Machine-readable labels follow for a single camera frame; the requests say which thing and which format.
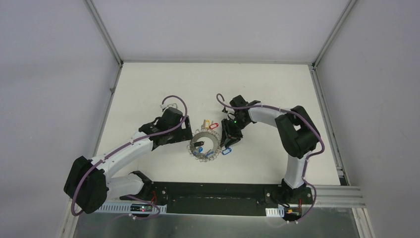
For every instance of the blue tag key on disc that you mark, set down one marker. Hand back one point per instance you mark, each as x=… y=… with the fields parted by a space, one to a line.
x=201 y=153

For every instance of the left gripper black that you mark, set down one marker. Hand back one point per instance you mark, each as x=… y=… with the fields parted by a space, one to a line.
x=185 y=130

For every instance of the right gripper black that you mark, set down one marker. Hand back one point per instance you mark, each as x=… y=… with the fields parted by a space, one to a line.
x=229 y=136

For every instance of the right electronics board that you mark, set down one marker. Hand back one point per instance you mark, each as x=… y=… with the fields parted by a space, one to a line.
x=294 y=213

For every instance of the left electronics board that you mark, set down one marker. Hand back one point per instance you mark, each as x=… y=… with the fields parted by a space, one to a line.
x=141 y=208

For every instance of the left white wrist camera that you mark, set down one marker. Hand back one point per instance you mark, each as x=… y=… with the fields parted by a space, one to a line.
x=167 y=106

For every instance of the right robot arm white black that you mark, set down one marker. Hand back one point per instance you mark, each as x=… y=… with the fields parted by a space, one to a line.
x=298 y=134

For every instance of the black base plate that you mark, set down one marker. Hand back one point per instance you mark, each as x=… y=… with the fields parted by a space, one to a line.
x=222 y=198

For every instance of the black head key on disc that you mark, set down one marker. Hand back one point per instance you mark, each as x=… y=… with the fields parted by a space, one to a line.
x=198 y=144

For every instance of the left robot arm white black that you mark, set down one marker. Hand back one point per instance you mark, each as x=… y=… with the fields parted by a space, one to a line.
x=91 y=182

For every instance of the yellow tag key on disc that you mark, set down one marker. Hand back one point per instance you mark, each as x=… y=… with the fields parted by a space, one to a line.
x=206 y=124

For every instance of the blue tag key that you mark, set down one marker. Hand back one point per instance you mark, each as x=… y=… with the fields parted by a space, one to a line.
x=201 y=153
x=226 y=151

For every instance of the electronics board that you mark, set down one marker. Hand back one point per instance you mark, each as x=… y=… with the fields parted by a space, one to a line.
x=294 y=213
x=141 y=208

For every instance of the red tag key on disc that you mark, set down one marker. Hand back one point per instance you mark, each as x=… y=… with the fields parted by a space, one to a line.
x=213 y=126

